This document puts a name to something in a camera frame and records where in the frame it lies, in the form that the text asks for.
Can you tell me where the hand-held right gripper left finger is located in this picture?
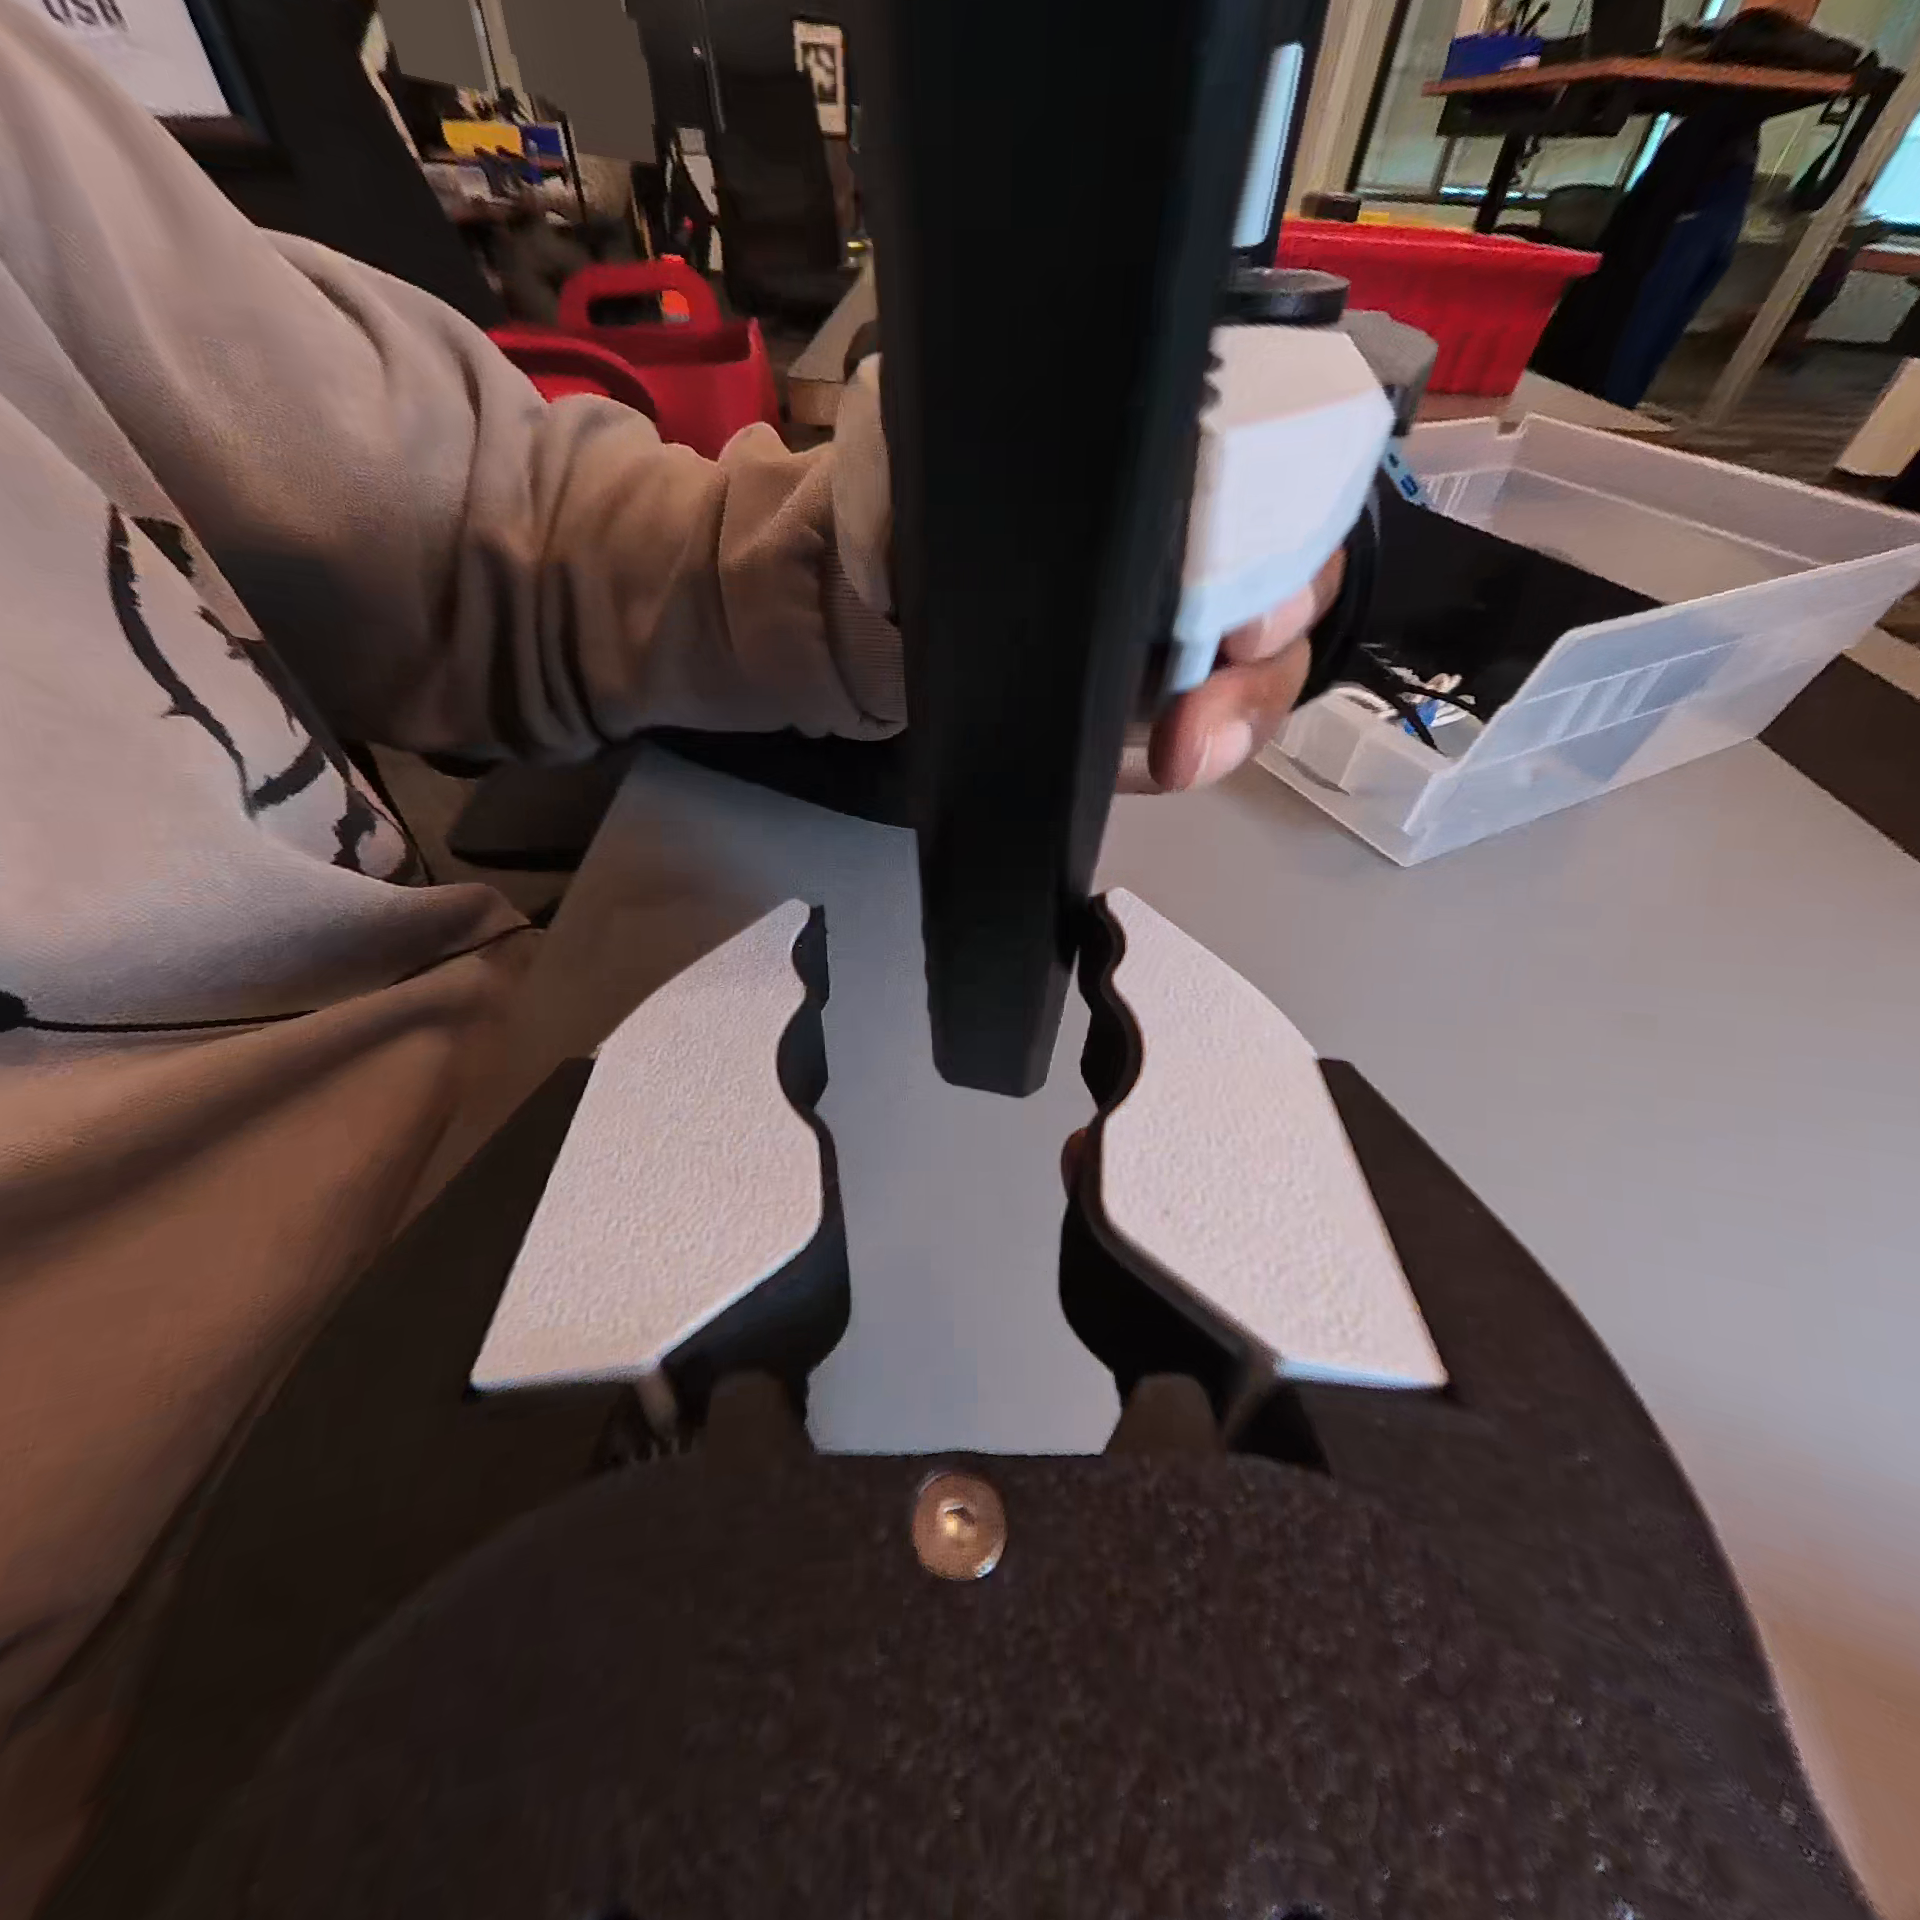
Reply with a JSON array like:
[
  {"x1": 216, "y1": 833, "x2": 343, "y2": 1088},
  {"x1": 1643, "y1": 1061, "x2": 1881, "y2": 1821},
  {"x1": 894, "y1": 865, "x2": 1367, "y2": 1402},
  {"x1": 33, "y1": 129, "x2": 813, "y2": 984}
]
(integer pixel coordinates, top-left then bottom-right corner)
[{"x1": 468, "y1": 896, "x2": 854, "y2": 1442}]

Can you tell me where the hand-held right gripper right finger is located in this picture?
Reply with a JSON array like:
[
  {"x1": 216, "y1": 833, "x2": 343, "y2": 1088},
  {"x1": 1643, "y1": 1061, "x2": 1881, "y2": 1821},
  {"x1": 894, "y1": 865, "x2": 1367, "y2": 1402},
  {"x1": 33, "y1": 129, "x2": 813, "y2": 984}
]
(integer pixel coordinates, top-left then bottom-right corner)
[{"x1": 1056, "y1": 884, "x2": 1452, "y2": 1451}]

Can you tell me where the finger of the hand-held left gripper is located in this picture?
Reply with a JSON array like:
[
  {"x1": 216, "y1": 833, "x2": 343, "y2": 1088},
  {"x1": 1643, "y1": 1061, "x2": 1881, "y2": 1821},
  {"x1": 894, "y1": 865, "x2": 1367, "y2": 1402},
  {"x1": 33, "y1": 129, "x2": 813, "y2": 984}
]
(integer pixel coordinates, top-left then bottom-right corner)
[{"x1": 1167, "y1": 324, "x2": 1400, "y2": 697}]

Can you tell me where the black usb hub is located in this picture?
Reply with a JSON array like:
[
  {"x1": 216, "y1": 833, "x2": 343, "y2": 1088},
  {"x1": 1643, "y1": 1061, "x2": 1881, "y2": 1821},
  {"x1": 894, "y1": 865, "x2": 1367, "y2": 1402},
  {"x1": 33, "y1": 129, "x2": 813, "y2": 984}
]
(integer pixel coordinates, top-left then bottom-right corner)
[{"x1": 859, "y1": 0, "x2": 1334, "y2": 1101}]

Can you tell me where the clear plastic bin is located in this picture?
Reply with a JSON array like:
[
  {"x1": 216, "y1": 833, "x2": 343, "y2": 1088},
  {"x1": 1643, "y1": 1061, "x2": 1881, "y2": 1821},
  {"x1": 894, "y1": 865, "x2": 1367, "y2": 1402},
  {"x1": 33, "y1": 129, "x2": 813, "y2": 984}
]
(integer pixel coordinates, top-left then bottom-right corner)
[{"x1": 1253, "y1": 412, "x2": 1920, "y2": 870}]

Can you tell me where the person's left forearm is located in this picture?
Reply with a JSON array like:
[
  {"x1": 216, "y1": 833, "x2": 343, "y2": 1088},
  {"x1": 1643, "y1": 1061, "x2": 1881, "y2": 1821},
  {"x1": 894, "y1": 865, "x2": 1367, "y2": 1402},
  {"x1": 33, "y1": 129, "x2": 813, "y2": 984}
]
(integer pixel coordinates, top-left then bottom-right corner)
[{"x1": 301, "y1": 224, "x2": 918, "y2": 752}]

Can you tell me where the person's left hand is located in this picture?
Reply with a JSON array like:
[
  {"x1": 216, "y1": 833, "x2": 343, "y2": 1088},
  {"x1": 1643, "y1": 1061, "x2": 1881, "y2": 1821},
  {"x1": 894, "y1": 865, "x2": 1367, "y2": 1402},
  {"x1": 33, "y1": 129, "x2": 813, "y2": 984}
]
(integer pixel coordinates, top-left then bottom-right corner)
[{"x1": 1115, "y1": 546, "x2": 1352, "y2": 799}]

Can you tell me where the red plastic bin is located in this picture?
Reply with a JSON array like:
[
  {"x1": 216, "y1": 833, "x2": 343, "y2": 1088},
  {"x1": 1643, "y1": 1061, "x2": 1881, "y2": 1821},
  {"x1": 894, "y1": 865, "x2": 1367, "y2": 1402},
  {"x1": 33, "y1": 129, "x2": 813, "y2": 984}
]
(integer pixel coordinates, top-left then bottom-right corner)
[{"x1": 1275, "y1": 216, "x2": 1604, "y2": 396}]

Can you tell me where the black divider panel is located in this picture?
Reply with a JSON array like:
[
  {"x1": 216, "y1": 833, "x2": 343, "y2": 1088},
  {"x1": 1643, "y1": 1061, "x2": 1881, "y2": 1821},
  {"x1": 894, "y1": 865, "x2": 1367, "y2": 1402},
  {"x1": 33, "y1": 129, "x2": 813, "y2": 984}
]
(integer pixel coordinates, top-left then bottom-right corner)
[{"x1": 1350, "y1": 510, "x2": 1669, "y2": 708}]

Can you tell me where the blue jacket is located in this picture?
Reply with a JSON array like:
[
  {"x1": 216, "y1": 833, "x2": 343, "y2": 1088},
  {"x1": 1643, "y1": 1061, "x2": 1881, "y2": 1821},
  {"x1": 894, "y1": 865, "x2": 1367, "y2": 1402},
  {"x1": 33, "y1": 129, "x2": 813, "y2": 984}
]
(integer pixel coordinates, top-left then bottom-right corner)
[{"x1": 1531, "y1": 112, "x2": 1764, "y2": 411}]

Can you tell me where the wooden standing desk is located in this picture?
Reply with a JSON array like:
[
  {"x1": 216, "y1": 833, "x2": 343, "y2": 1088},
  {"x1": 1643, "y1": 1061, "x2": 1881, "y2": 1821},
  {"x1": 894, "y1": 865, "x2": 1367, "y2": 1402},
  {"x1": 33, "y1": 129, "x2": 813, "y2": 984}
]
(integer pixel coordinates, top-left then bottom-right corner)
[{"x1": 1416, "y1": 52, "x2": 1900, "y2": 243}]

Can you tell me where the person in beige sweatshirt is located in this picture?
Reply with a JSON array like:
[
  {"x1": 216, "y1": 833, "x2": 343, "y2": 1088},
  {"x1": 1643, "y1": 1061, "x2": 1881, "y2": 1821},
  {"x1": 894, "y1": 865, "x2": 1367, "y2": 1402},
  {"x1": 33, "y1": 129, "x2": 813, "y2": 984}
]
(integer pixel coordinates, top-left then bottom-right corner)
[{"x1": 0, "y1": 0, "x2": 632, "y2": 1920}]

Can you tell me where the red plastic tote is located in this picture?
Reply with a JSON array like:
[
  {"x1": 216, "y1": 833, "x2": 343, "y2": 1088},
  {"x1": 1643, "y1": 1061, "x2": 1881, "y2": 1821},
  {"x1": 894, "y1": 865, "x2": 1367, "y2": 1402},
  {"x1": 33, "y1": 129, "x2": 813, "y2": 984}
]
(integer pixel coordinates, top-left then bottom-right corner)
[{"x1": 486, "y1": 255, "x2": 783, "y2": 461}]

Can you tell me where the black framed marker sign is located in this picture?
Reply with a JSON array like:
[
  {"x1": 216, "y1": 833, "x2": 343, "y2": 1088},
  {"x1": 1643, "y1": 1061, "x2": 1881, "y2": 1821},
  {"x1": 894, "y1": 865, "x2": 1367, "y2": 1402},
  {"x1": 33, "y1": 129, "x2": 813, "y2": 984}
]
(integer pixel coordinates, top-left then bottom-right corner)
[{"x1": 0, "y1": 0, "x2": 277, "y2": 150}]

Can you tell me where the black earphone cable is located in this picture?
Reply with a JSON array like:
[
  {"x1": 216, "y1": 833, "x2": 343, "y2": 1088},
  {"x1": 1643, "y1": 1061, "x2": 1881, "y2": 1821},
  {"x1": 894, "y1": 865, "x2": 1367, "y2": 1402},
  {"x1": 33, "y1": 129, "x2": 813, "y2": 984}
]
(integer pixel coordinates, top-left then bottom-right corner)
[{"x1": 0, "y1": 983, "x2": 324, "y2": 1040}]

